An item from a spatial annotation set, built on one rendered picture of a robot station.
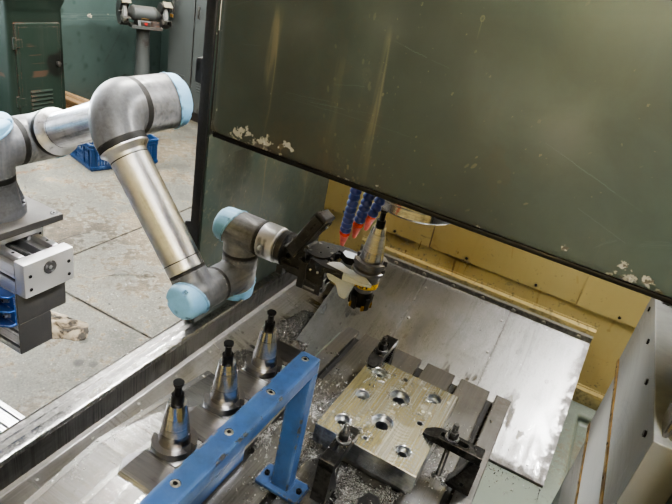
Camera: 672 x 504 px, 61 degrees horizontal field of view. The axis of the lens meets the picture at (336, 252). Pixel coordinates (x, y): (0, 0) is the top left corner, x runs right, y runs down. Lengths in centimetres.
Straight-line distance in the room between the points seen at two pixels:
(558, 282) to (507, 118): 152
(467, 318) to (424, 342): 19
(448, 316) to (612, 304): 53
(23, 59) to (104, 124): 415
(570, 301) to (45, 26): 447
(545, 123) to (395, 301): 158
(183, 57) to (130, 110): 525
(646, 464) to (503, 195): 40
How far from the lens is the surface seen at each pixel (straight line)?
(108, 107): 117
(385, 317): 207
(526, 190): 61
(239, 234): 117
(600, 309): 210
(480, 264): 212
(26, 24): 527
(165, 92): 124
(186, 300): 111
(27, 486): 157
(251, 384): 97
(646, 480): 85
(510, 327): 211
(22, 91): 533
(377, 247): 104
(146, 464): 85
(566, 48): 58
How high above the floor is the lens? 186
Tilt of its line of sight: 27 degrees down
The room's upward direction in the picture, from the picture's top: 12 degrees clockwise
